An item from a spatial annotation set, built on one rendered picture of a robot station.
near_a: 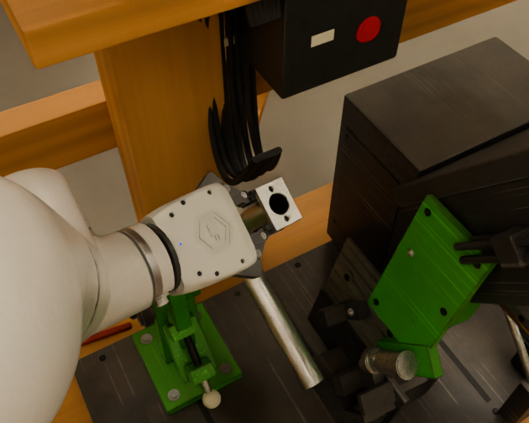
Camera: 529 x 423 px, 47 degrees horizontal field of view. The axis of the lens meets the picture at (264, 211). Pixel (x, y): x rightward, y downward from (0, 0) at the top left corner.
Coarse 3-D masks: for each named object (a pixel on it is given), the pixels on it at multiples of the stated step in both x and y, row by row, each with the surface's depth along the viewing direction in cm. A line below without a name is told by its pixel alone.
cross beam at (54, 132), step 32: (416, 0) 101; (448, 0) 105; (480, 0) 110; (512, 0) 114; (416, 32) 107; (64, 96) 84; (96, 96) 84; (0, 128) 80; (32, 128) 81; (64, 128) 83; (96, 128) 86; (0, 160) 82; (32, 160) 84; (64, 160) 87
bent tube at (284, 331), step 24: (264, 192) 70; (288, 192) 71; (240, 216) 77; (264, 216) 71; (288, 216) 71; (264, 288) 81; (264, 312) 81; (288, 336) 80; (288, 360) 81; (312, 360) 81; (312, 384) 80
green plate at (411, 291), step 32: (416, 224) 75; (448, 224) 71; (416, 256) 76; (448, 256) 72; (384, 288) 83; (416, 288) 78; (448, 288) 73; (384, 320) 84; (416, 320) 79; (448, 320) 74
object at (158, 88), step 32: (160, 32) 70; (192, 32) 72; (128, 64) 70; (160, 64) 73; (192, 64) 75; (128, 96) 74; (160, 96) 76; (192, 96) 79; (128, 128) 77; (160, 128) 80; (192, 128) 83; (128, 160) 86; (160, 160) 84; (192, 160) 87; (160, 192) 89
